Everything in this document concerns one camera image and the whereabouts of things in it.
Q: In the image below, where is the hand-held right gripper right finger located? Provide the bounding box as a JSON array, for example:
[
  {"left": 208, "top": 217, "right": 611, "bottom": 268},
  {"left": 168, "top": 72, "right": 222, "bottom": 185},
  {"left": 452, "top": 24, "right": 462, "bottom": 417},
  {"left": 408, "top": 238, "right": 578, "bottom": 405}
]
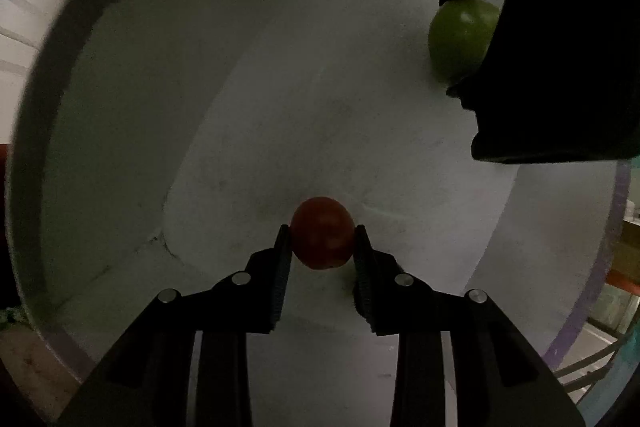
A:
[{"left": 353, "top": 224, "right": 586, "bottom": 427}]

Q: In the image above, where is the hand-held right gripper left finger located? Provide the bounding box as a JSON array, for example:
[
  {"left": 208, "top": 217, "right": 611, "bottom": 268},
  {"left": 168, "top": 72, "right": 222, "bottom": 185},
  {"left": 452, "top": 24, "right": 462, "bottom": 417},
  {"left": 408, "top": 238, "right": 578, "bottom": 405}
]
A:
[{"left": 57, "top": 224, "right": 293, "bottom": 427}]

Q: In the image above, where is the green apple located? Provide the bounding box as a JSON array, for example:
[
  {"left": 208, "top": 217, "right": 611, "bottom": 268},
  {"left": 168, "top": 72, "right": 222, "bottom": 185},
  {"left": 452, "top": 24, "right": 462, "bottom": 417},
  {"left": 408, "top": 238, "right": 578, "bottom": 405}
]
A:
[{"left": 428, "top": 0, "right": 502, "bottom": 86}]

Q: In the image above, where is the small red tomato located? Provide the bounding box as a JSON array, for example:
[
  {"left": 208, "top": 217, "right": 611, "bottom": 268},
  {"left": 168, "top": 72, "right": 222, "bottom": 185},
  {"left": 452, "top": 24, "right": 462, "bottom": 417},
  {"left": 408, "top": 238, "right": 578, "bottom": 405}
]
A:
[{"left": 290, "top": 196, "right": 356, "bottom": 271}]

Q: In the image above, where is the white container with purple rim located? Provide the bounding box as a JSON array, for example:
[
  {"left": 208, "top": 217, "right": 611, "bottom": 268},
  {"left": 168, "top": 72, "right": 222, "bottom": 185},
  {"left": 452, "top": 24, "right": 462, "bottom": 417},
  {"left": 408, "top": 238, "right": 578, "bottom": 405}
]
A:
[{"left": 5, "top": 0, "right": 632, "bottom": 427}]

